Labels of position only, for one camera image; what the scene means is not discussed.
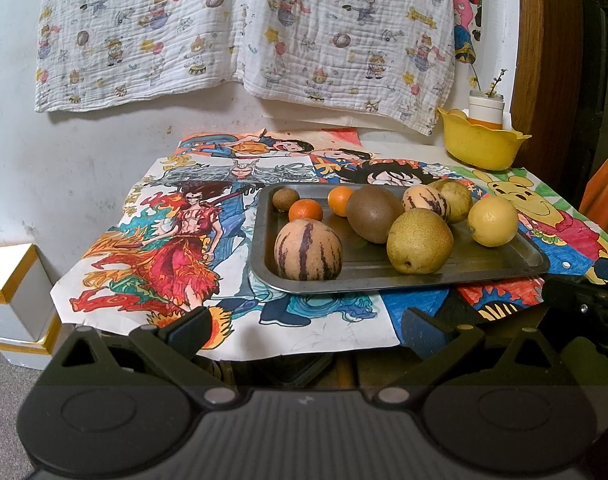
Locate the yellow plastic bowl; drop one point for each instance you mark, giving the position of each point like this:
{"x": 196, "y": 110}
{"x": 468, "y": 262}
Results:
{"x": 478, "y": 147}

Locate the white box with gold trim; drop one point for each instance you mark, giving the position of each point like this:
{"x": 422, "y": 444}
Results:
{"x": 29, "y": 355}
{"x": 14, "y": 300}

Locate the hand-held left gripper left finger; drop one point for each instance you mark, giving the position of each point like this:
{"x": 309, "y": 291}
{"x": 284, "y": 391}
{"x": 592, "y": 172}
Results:
{"x": 186, "y": 335}

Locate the printed muslin cloth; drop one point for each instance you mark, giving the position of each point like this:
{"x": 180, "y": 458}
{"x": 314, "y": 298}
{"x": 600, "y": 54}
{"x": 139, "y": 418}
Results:
{"x": 134, "y": 35}
{"x": 344, "y": 45}

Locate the small brown-green fruit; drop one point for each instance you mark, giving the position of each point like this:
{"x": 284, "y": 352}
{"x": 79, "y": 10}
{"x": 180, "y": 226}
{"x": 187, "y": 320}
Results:
{"x": 285, "y": 198}

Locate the red paper sheet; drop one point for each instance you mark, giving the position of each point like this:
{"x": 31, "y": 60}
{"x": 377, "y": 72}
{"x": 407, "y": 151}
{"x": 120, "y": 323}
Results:
{"x": 344, "y": 137}

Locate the colourful cartoon table cover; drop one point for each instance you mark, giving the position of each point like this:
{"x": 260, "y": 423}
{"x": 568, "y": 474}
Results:
{"x": 558, "y": 225}

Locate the brown kiwi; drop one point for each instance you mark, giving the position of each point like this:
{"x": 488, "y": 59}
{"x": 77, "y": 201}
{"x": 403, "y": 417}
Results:
{"x": 375, "y": 212}

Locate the yellow lemon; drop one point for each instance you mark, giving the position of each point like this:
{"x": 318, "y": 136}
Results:
{"x": 493, "y": 221}

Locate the colourful wall poster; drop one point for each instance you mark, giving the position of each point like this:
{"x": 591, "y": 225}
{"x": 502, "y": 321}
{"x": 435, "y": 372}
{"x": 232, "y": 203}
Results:
{"x": 463, "y": 35}

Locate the brown wooden headboard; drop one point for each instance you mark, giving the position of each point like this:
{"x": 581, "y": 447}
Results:
{"x": 548, "y": 60}

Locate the white jar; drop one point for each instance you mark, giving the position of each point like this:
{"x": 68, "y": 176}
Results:
{"x": 486, "y": 110}

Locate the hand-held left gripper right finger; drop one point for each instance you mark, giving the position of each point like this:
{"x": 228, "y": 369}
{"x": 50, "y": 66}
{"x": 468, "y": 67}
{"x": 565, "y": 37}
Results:
{"x": 423, "y": 335}

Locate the cartoon characters drawing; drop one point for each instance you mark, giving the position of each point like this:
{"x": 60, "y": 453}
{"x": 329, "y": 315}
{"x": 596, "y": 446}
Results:
{"x": 244, "y": 146}

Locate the orange tangerine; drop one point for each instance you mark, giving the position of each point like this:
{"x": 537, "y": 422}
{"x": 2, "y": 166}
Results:
{"x": 305, "y": 210}
{"x": 340, "y": 200}

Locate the striped pepino melon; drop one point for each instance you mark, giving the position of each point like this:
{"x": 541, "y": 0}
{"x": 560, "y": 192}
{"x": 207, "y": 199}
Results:
{"x": 425, "y": 202}
{"x": 308, "y": 251}

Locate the orange cloth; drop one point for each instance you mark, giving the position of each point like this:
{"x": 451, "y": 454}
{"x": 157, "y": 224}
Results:
{"x": 606, "y": 190}

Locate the metal tray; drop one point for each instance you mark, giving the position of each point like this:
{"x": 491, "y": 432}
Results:
{"x": 373, "y": 265}

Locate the yellow-green pear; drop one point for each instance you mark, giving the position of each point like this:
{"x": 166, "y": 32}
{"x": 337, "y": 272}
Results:
{"x": 419, "y": 240}

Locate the flower twig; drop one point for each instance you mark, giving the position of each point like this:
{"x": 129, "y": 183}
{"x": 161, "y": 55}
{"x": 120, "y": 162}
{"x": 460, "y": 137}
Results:
{"x": 498, "y": 77}

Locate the spiky-haired figure drawing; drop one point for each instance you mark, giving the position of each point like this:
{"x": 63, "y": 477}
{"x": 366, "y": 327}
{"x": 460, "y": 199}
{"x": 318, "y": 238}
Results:
{"x": 383, "y": 170}

